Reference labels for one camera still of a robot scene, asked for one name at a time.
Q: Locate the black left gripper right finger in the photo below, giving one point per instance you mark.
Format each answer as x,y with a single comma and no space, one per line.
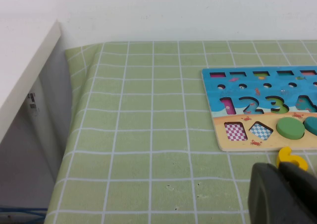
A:
305,191

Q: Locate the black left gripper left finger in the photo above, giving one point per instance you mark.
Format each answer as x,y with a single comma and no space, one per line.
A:
267,199

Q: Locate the yellow number six piece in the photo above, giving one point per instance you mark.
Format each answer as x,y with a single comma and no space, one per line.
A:
284,154

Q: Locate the green circle piece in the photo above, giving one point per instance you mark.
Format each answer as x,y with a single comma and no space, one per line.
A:
289,128

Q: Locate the teal heart piece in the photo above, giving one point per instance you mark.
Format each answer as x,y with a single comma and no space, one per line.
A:
312,126

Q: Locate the blue wooden puzzle board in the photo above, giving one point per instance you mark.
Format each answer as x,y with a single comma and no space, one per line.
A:
232,102

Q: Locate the white side cabinet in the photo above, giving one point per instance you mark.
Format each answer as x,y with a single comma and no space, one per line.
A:
22,65

